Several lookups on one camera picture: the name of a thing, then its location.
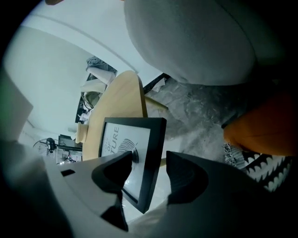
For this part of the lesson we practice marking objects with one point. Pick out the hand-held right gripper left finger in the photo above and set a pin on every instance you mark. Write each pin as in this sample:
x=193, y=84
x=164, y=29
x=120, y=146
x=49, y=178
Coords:
x=79, y=193

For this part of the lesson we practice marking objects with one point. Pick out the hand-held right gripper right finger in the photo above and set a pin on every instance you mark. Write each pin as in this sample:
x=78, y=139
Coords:
x=209, y=209

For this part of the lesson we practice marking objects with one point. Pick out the black picture frame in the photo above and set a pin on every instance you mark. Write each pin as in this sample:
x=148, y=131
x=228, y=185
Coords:
x=152, y=148

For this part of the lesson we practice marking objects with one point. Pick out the grey knitted throw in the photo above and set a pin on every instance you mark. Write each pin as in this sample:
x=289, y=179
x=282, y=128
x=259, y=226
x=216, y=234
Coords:
x=232, y=155

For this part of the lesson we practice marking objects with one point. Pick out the black and white patterned cushion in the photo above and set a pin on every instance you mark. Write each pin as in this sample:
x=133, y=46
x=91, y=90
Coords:
x=270, y=172

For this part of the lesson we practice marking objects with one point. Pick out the orange cushion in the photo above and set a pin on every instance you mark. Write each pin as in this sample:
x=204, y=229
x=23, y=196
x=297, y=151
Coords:
x=263, y=130

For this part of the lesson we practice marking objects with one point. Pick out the grey shaggy rug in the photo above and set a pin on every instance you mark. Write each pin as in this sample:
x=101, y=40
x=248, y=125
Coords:
x=198, y=114

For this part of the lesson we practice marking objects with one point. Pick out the black cluttered shelf unit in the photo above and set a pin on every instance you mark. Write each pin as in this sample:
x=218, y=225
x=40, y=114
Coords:
x=93, y=93

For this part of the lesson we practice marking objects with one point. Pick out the round wooden side table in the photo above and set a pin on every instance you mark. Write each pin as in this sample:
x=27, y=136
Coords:
x=121, y=97

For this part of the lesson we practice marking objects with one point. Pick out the light grey upholstered armchair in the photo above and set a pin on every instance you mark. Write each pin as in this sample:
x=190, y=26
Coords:
x=193, y=39

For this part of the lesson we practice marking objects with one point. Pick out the black camera on stand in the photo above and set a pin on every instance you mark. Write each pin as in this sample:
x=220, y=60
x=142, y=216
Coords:
x=51, y=144

